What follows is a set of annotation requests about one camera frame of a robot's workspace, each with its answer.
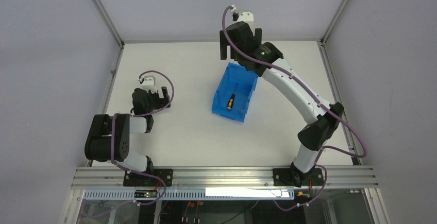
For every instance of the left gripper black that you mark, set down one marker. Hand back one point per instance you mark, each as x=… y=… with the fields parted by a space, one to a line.
x=164 y=97

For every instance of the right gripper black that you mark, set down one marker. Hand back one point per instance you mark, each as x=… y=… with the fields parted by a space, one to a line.
x=224 y=45

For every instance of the black yellow handled screwdriver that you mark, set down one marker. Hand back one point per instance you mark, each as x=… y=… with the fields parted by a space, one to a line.
x=232 y=98

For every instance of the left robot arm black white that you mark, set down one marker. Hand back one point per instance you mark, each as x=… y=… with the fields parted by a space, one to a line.
x=109 y=136

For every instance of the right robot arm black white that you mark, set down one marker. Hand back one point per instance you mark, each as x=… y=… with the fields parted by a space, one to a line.
x=268 y=62

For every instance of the blue plastic storage bin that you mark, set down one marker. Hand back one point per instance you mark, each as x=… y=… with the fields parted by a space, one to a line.
x=247 y=81

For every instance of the small green circuit board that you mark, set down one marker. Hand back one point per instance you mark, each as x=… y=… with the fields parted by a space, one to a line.
x=140 y=194

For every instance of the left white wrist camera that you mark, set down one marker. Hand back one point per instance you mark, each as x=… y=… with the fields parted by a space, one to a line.
x=147 y=83

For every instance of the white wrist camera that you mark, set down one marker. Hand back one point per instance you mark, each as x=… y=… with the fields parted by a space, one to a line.
x=147 y=83
x=244 y=16

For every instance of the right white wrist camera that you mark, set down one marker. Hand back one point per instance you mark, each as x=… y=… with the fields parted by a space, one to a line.
x=244 y=16

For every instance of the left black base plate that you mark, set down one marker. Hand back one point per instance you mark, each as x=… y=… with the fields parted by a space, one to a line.
x=135 y=180

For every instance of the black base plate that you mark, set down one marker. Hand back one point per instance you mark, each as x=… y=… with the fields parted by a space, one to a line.
x=284 y=177
x=135 y=180

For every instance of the right aluminium frame post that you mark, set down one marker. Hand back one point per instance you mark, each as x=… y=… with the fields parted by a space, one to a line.
x=332 y=78

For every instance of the aluminium frame post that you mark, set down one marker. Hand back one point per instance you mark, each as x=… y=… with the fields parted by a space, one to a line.
x=332 y=78
x=107 y=21

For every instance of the left aluminium frame post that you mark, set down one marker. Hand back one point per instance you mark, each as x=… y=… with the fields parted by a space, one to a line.
x=107 y=21

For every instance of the white slotted cable duct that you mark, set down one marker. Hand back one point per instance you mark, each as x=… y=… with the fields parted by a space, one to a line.
x=210 y=193

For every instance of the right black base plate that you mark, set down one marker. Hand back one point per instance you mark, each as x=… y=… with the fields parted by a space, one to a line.
x=284 y=177

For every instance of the aluminium front rail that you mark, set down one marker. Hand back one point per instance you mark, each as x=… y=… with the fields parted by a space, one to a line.
x=337 y=177

